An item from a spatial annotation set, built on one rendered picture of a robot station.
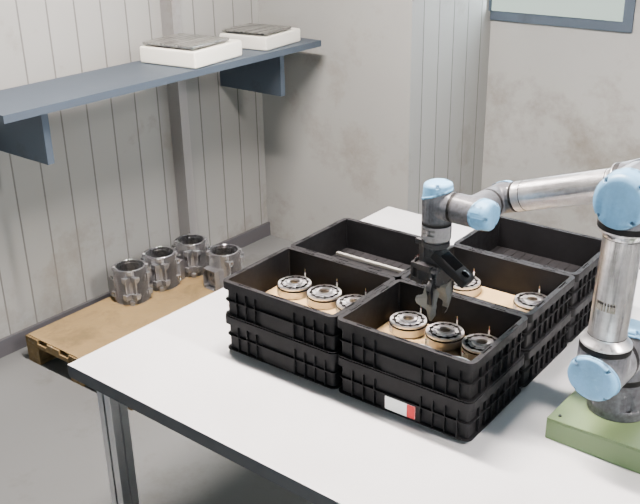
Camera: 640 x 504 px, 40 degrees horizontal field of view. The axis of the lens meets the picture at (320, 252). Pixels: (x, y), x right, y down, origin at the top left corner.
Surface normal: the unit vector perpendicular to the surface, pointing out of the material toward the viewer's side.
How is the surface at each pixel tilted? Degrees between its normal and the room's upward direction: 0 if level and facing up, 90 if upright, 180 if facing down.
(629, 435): 2
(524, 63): 90
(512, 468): 0
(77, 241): 90
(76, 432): 0
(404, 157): 90
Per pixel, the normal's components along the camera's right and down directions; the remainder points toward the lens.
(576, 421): -0.03, -0.93
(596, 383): -0.63, 0.41
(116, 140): 0.78, 0.24
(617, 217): -0.62, 0.12
